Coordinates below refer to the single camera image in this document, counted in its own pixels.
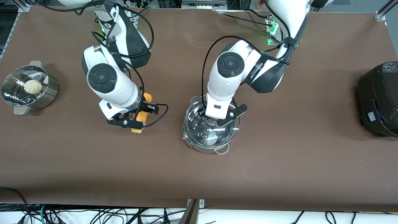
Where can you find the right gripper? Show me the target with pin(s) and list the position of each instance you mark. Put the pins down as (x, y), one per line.
(147, 106)

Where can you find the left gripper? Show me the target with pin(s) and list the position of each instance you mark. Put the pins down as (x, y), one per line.
(200, 111)

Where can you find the yellow corn cob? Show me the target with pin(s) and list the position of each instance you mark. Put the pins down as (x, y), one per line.
(140, 119)

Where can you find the glass pot lid with knob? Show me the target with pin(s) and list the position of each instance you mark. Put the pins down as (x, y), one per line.
(205, 133)

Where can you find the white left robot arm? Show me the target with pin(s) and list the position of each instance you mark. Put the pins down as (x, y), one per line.
(230, 71)

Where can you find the stainless steel steamer pot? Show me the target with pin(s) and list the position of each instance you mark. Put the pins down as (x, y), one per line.
(40, 96)

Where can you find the white steamed bun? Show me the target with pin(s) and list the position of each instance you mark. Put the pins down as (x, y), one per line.
(33, 87)

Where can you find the black rice cooker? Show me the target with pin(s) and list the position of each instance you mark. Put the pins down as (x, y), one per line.
(379, 99)

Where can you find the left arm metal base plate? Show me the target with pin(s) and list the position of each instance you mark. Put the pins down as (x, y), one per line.
(271, 31)

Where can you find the grey metal table bracket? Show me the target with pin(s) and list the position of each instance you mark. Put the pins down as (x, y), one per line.
(202, 203)

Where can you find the dark metal post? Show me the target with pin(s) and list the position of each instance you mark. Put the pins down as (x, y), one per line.
(190, 216)

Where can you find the aluminium corner bracket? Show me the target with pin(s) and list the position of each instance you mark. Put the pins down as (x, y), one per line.
(381, 15)

